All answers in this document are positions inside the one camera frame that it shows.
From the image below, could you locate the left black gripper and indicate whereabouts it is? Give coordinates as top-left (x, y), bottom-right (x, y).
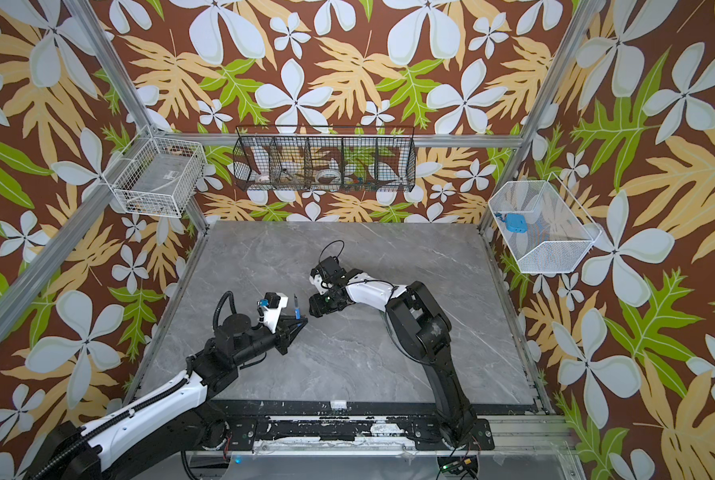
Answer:
top-left (232, 313), bottom-right (308, 370)

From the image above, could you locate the blue pen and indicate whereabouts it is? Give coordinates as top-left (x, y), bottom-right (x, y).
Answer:
top-left (294, 295), bottom-right (303, 320)

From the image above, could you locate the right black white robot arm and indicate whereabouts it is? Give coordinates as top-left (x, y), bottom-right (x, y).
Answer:
top-left (309, 256), bottom-right (477, 447)

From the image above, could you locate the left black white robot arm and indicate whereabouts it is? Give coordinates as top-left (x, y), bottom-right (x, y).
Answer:
top-left (25, 292), bottom-right (309, 479)

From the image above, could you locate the blue object in basket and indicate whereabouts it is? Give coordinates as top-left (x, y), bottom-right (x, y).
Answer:
top-left (495, 213), bottom-right (529, 234)

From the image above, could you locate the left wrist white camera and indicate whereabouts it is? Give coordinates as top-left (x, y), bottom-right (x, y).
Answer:
top-left (258, 292), bottom-right (289, 334)

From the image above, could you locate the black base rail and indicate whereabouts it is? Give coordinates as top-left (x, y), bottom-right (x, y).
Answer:
top-left (174, 398), bottom-right (497, 452)

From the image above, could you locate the black wire basket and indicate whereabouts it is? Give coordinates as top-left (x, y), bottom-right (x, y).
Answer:
top-left (230, 125), bottom-right (417, 192)

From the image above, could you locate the white wire basket left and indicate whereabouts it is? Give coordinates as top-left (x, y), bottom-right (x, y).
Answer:
top-left (108, 130), bottom-right (207, 218)

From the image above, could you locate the white wire basket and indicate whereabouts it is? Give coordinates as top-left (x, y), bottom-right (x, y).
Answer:
top-left (108, 130), bottom-right (207, 218)
top-left (489, 175), bottom-right (603, 276)

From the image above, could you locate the white wire basket right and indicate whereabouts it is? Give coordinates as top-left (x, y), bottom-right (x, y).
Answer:
top-left (489, 175), bottom-right (603, 276)

